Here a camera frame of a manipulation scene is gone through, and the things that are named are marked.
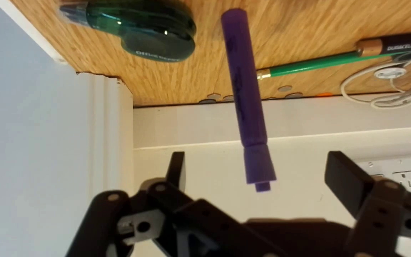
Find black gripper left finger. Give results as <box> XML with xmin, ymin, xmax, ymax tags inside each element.
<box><xmin>65</xmin><ymin>150</ymin><xmax>246</xmax><ymax>257</ymax></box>

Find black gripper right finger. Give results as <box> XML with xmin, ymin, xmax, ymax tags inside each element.
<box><xmin>324</xmin><ymin>151</ymin><xmax>411</xmax><ymax>257</ymax></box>

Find green tape dispenser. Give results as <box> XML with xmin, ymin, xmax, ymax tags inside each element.
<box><xmin>59</xmin><ymin>0</ymin><xmax>196</xmax><ymax>62</ymax></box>

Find green pencil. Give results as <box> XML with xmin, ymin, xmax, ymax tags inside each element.
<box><xmin>256</xmin><ymin>48</ymin><xmax>407</xmax><ymax>80</ymax></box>

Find purple marker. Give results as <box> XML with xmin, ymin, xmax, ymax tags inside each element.
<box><xmin>221</xmin><ymin>8</ymin><xmax>277</xmax><ymax>192</ymax></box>

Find copper black AA battery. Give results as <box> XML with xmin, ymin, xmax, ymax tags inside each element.
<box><xmin>357</xmin><ymin>32</ymin><xmax>411</xmax><ymax>55</ymax></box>

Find tangled white cables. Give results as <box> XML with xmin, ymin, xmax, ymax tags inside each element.
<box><xmin>340</xmin><ymin>47</ymin><xmax>411</xmax><ymax>131</ymax></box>

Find white wall outlet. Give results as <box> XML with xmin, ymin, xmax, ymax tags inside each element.
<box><xmin>357</xmin><ymin>155</ymin><xmax>411</xmax><ymax>191</ymax></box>

